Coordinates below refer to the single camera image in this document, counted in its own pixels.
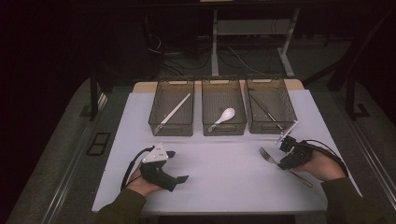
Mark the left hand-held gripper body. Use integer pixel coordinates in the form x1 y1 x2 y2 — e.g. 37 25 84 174
139 142 179 192

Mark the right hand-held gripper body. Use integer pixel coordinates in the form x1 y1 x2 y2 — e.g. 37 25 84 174
275 120 314 166

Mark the brown transparent plastic basket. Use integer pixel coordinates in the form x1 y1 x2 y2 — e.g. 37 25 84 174
148 78 195 137
246 77 298 135
201 77 248 137

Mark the white spoon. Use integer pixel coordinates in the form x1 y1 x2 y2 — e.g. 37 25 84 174
207 107 236 133

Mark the person's left hand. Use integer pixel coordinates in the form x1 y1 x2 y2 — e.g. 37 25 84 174
125 167 163 198

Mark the person's right hand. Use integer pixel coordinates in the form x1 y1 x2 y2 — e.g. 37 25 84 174
293 148 347 182

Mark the white table mat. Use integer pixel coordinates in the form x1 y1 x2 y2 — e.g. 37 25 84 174
92 89 363 215

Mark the black upright stand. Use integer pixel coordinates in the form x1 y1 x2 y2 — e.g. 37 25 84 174
345 76 372 121
89 68 108 122

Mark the black slanted stand leg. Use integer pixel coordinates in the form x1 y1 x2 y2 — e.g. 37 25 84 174
326 8 395 91

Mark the white metal stand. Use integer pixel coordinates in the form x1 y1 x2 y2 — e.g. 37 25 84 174
210 7 302 78

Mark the right hand-held gripper cable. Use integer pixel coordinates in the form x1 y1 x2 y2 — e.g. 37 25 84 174
303 138 349 177

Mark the metal floor rail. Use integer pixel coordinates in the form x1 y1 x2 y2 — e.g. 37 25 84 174
40 92 108 224
331 92 396 202

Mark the black floor cable bundle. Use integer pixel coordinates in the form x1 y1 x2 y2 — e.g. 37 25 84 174
146 31 214 78

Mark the white floor cable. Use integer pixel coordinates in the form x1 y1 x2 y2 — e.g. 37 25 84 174
226 46 266 77

